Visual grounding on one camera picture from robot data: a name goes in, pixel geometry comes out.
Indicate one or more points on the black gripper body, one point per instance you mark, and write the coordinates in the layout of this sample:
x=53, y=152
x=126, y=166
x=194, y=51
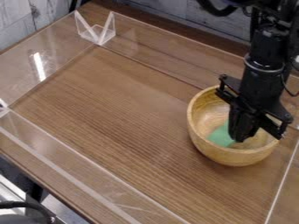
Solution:
x=258, y=91

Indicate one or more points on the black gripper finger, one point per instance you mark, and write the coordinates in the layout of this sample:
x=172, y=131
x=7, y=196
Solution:
x=242, y=122

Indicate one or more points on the green rectangular block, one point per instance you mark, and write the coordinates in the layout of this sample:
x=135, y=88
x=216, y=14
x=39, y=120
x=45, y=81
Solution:
x=219, y=136

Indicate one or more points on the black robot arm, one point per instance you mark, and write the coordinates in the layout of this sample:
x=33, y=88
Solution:
x=274, y=29

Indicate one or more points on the light wooden bowl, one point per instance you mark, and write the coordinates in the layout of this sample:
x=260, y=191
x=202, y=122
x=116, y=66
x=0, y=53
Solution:
x=207, y=113

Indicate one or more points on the clear acrylic tray walls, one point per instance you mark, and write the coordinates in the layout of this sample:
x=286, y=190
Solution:
x=95, y=92

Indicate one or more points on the black metal table frame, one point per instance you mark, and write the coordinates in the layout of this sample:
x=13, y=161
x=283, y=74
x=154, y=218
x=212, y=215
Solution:
x=33, y=190

